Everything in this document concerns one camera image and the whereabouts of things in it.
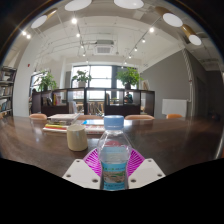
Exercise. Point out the dark open shelf unit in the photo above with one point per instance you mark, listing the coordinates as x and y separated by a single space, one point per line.
115 110

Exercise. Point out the yellow-spined book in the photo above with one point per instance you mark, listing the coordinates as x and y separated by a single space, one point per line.
56 126

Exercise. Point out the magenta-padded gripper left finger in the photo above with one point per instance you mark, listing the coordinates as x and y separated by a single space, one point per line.
81 173

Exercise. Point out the red-spined book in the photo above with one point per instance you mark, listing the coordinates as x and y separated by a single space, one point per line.
55 130

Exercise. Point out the white-covered book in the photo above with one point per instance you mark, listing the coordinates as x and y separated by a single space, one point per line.
65 117

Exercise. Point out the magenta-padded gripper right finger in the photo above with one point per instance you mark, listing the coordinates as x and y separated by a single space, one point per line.
146 172

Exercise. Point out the ceiling air conditioner unit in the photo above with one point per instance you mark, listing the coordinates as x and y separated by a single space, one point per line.
103 47

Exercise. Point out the ceiling lights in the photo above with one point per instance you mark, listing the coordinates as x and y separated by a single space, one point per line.
172 20

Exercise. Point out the person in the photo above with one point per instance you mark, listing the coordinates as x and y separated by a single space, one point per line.
128 98

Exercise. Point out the cream ceramic cup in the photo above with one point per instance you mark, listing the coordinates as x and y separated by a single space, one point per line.
77 138

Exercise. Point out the green potted plant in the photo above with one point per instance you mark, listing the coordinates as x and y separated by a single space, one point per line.
129 76
82 76
47 81

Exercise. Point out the tall wall bookshelf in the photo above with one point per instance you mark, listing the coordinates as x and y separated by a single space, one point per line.
5 91

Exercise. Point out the clear blue-capped water bottle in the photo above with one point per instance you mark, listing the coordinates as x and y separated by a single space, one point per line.
114 163

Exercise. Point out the orange chairs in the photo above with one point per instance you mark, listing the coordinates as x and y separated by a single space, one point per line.
139 117

